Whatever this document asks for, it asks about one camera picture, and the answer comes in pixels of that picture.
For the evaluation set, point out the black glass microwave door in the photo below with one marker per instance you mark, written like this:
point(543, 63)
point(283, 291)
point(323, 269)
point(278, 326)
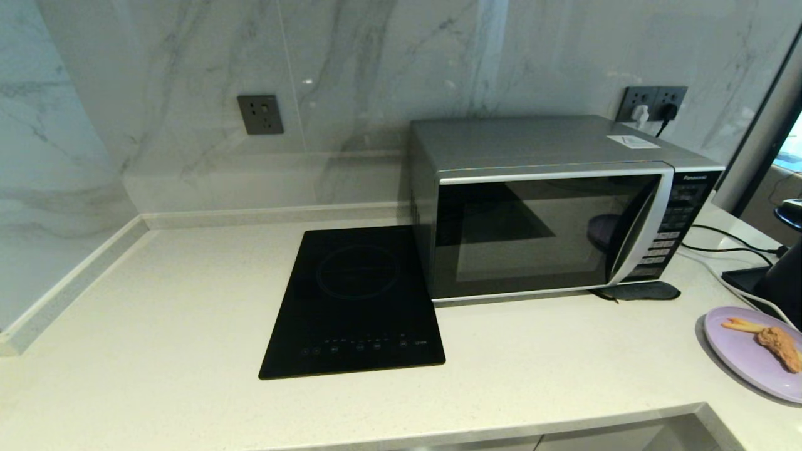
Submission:
point(532, 235)

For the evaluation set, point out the purple plate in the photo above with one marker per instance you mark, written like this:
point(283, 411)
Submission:
point(736, 357)

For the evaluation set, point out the silver microwave oven body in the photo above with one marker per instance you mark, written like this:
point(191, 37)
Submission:
point(520, 141)

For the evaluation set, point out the white paper sheet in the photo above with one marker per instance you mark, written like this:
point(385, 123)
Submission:
point(633, 141)

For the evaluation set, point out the black mat under microwave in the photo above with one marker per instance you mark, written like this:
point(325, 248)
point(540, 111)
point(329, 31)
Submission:
point(642, 292)

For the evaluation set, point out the black induction cooktop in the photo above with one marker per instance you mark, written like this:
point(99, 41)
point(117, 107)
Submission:
point(354, 300)

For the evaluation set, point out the white plug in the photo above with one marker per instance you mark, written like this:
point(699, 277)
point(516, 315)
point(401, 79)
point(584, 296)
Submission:
point(641, 114)

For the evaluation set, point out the black plug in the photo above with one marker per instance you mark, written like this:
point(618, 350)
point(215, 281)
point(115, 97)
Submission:
point(668, 113)

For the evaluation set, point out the black stand with base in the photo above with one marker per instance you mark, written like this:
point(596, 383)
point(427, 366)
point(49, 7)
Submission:
point(745, 279)

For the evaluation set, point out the long french fry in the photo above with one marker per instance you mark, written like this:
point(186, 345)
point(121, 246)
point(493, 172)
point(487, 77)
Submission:
point(742, 325)

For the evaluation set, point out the dark round background object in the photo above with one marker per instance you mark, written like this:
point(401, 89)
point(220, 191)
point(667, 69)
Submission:
point(791, 213)

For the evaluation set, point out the fried chicken piece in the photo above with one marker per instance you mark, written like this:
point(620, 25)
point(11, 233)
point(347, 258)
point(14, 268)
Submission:
point(780, 346)

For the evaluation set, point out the grey single wall socket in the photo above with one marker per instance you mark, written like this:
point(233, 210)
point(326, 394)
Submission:
point(260, 114)

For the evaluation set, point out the grey double wall socket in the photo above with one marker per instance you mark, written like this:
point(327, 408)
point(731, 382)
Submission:
point(636, 96)

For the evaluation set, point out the dark door frame post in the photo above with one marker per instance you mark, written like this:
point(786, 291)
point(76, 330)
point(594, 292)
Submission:
point(761, 125)

